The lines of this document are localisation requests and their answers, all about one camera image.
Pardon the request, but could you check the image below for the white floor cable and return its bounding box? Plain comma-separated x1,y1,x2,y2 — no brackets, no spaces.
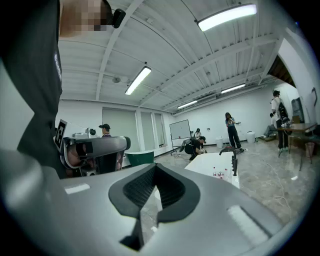
259,156,294,217

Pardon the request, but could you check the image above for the person's head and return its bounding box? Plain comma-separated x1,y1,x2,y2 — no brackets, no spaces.
59,0,112,39

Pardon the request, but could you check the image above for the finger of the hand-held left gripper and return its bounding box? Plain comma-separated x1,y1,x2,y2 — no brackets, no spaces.
96,152,124,175
74,135,132,158

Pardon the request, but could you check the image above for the grey water dispenser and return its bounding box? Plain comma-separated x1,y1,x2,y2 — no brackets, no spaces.
290,97,305,124

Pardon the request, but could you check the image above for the low wooden platform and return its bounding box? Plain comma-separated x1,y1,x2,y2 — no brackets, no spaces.
257,134,278,143

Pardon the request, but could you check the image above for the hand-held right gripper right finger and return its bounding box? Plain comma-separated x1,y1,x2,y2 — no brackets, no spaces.
138,162,287,256

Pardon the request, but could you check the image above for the white bathtub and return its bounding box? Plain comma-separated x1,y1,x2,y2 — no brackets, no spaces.
184,152,241,190

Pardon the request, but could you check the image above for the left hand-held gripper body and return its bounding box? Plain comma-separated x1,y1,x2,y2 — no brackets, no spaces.
53,119,98,177

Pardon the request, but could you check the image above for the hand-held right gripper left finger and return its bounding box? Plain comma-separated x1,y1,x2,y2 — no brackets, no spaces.
0,149,157,256

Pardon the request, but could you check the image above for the black head-worn camera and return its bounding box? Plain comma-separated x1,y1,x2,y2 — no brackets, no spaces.
102,0,127,29

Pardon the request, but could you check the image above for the person's black shirt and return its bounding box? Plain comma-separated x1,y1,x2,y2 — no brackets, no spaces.
0,0,66,180

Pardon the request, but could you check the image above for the person's left hand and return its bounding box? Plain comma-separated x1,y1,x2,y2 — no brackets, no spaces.
66,144,85,167

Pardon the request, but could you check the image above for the dark green plastic bin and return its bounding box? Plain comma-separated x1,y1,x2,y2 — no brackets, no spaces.
124,149,155,168

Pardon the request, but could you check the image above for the pile of small red-capped bottles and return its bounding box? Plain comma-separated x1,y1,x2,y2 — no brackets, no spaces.
211,165,233,180

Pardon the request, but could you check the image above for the rolling whiteboard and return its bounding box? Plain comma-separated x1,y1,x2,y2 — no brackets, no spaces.
169,119,193,154

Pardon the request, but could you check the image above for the white window blind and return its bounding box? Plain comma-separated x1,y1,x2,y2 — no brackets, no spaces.
140,111,156,151
153,112,166,148
102,107,140,153

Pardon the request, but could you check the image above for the long ceiling light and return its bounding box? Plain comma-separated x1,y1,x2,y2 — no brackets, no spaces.
124,65,153,96
196,3,258,33
220,83,247,95
176,99,199,110

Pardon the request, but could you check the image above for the pink wire wastebasket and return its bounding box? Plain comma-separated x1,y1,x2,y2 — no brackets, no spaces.
305,142,316,159

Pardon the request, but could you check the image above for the wooden table with black legs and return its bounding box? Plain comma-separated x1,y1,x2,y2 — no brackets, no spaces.
276,122,319,171

